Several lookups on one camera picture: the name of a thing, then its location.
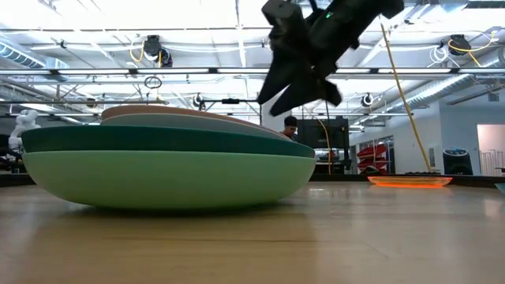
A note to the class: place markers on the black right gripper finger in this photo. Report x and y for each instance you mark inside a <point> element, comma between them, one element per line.
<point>304,92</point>
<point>282,75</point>

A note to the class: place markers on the large dark green plate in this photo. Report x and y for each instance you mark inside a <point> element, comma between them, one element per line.
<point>158,139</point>

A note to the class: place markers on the white pillar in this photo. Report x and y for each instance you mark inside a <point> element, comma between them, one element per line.
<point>272,121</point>

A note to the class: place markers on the person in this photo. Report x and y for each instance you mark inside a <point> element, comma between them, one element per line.
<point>290,126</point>

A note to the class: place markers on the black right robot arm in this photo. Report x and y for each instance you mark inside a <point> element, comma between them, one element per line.
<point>367,12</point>

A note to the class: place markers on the small translucent orange plate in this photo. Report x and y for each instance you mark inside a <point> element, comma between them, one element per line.
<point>410,181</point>

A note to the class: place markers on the silver air duct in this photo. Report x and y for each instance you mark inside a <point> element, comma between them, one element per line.
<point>446,88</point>

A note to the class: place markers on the red tool shelf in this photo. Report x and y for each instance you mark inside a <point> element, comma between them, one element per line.
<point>372,155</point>

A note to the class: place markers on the white robot figure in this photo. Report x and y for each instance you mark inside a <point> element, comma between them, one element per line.
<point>24,120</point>

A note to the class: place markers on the black bin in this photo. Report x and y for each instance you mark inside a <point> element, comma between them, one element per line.
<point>457,161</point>

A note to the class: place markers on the rust orange plate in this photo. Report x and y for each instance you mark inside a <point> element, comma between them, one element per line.
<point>150,109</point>

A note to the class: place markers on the large light green plate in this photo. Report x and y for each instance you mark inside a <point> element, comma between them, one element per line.
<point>165,179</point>

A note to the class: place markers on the translucent cyan plate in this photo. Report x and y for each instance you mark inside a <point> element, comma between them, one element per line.
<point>502,187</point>

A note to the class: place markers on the black camera rig frame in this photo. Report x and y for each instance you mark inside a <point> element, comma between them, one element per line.
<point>230,101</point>

